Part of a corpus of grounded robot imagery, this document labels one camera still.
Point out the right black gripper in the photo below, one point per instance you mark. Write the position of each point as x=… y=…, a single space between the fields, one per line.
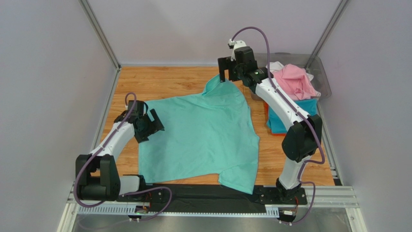
x=230 y=67

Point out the folded orange t shirt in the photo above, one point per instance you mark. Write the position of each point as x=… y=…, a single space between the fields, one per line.
x=273 y=134

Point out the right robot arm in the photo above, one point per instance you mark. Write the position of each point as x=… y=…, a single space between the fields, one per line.
x=303 y=136

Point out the aluminium corner post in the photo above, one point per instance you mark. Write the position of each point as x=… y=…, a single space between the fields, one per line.
x=88 y=10
x=337 y=14

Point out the pink t shirt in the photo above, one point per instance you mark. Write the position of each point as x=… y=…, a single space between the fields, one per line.
x=295 y=83

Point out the aluminium frame rail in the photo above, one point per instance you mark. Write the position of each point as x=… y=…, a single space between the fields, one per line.
x=323 y=204

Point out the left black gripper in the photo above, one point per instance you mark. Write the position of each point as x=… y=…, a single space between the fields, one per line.
x=155 y=125

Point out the mint green t shirt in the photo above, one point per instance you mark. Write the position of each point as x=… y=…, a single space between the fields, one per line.
x=205 y=133

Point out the black base mat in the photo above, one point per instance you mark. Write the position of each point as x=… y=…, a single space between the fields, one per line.
x=219 y=199

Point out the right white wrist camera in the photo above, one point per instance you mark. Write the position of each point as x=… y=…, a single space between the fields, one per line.
x=233 y=45

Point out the left aluminium corner post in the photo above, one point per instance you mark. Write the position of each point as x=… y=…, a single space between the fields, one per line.
x=88 y=10

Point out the clear plastic bin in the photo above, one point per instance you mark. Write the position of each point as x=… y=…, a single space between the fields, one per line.
x=312 y=65

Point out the folded blue t shirt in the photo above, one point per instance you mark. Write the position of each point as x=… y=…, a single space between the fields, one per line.
x=277 y=113

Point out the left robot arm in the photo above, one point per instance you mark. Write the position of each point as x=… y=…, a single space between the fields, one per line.
x=97 y=177

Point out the right aluminium corner post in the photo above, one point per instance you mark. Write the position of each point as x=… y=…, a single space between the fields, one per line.
x=337 y=14

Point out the white t shirt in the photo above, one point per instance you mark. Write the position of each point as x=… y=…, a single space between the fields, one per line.
x=277 y=66

